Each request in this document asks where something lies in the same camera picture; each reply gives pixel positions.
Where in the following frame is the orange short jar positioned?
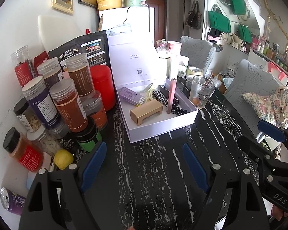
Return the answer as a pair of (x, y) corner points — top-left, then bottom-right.
(82, 90), (108, 130)

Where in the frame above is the purple drink can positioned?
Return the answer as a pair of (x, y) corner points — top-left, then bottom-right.
(0, 187), (26, 215)

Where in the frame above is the purple Manta Ray box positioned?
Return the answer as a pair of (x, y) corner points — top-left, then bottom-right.
(118, 87), (145, 106)

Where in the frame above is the glass mug with cartoon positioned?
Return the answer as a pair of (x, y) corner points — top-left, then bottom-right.
(189, 75), (216, 109)

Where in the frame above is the black polka dot scrunchie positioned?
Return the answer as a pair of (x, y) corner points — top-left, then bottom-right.
(152, 89), (189, 115)

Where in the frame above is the rose gold spoon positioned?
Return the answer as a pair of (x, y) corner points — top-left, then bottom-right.
(193, 72), (214, 104)

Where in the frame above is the pink long slim box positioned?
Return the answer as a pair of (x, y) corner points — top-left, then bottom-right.
(167, 78), (177, 114)

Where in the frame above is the orange label plastic jar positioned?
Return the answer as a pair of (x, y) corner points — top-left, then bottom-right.
(50, 78), (88, 132)

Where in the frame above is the brown label plastic jar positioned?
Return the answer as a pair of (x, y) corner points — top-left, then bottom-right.
(66, 53), (94, 97)

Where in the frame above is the black snack bag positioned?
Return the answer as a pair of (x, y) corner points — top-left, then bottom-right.
(48, 30), (111, 71)

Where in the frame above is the grey chair far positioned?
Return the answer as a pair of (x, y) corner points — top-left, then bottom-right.
(180, 36), (216, 74)

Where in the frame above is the green label black jar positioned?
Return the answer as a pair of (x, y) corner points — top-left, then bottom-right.
(73, 117), (102, 152)

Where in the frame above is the gold cardboard box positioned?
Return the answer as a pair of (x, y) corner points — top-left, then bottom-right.
(130, 99), (163, 126)

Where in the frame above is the cream hair claw clip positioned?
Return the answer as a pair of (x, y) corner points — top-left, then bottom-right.
(138, 83), (155, 104)

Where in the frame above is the white seeds jar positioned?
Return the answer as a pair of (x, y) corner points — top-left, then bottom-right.
(13, 98), (41, 132)

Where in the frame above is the red canister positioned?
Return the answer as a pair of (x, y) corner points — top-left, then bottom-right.
(90, 65), (116, 111)

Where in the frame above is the white refrigerator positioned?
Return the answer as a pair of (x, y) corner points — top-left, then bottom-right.
(99, 5), (154, 36)

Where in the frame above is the grey chair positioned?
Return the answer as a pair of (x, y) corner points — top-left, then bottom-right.
(180, 36), (216, 74)
(224, 59), (281, 139)

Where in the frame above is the black lip gloss box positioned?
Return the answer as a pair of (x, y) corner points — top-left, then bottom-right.
(159, 85), (179, 106)

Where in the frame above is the floral cushion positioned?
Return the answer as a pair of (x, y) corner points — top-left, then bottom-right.
(241, 86), (288, 129)

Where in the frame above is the dark label plastic jar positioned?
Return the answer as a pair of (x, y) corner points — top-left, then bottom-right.
(37, 57), (64, 89)

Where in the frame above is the yellow lemon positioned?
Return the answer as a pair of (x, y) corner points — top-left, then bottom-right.
(54, 149), (74, 170)

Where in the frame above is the red label sauce bottle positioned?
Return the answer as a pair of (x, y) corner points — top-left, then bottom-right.
(3, 127), (44, 172)

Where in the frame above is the white open gift box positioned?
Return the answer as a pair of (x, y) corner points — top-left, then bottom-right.
(108, 33), (198, 143)

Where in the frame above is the purple label plastic jar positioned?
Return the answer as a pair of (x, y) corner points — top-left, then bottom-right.
(22, 76), (61, 130)

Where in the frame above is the grey chair near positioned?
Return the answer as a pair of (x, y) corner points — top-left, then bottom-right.
(224, 59), (281, 139)

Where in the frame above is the tape roll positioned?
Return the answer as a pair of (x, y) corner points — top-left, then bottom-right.
(186, 66), (203, 76)

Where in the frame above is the red label tall jar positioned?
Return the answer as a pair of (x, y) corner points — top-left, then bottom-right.
(11, 45), (36, 87)

